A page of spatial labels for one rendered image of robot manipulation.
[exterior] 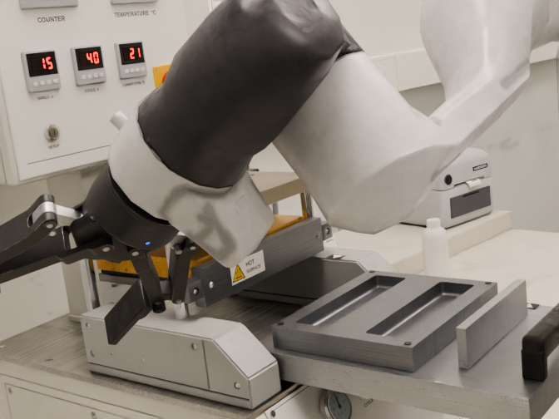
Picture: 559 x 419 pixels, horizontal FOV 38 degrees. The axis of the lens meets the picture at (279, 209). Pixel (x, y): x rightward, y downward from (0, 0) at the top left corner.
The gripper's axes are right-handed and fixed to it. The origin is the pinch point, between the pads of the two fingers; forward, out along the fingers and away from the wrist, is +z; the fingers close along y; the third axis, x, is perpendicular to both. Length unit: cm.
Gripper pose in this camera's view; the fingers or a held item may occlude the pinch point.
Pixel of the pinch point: (46, 319)
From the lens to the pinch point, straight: 76.0
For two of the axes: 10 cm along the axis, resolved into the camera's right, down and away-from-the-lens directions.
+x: 2.6, 7.9, -5.5
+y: -7.8, -1.6, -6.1
